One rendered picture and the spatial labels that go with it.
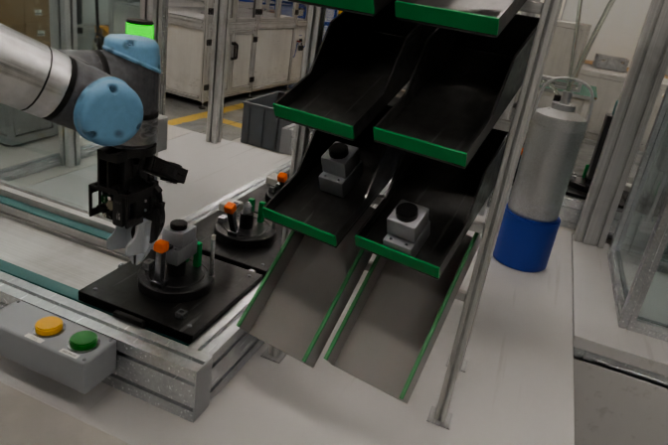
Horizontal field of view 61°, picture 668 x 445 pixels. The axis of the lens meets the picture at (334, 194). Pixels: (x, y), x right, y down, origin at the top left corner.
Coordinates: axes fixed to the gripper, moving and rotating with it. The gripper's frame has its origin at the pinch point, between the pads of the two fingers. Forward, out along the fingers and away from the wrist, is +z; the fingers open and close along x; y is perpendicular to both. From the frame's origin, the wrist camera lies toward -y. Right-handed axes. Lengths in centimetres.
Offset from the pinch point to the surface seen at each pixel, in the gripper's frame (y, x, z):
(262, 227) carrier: -37.8, 3.6, 8.4
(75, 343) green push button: 12.6, -1.4, 10.2
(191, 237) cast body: -11.5, 2.2, 0.7
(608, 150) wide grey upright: -117, 77, -10
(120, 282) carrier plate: -4.8, -7.9, 10.4
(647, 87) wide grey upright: -117, 82, -30
